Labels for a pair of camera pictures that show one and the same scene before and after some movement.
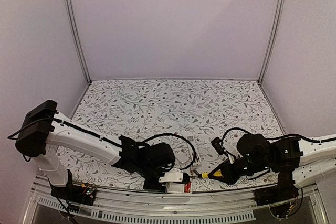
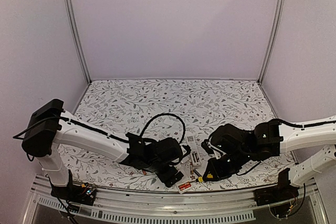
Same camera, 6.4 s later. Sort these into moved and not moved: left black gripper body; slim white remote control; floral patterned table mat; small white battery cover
Moved: left black gripper body
Not moved: small white battery cover; floral patterned table mat; slim white remote control
